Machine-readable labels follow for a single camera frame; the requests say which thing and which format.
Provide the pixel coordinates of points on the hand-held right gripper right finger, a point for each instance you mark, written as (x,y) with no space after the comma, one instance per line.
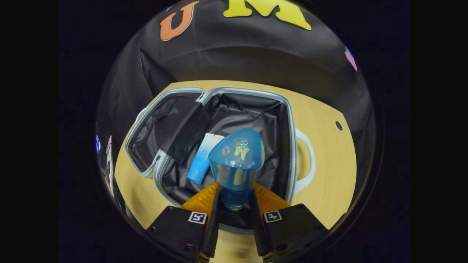
(257,233)

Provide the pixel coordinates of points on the green bottle with blue cap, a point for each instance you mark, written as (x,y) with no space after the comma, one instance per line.
(236,175)

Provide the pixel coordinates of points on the pale blue suitcase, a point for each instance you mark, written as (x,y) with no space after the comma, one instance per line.
(248,117)

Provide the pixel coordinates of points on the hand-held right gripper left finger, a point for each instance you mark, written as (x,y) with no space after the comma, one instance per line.
(214,233)

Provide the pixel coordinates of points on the blue and white squeeze tube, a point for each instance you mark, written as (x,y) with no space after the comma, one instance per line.
(200,168)

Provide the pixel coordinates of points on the black backdrop cloth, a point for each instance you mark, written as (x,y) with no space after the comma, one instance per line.
(237,54)

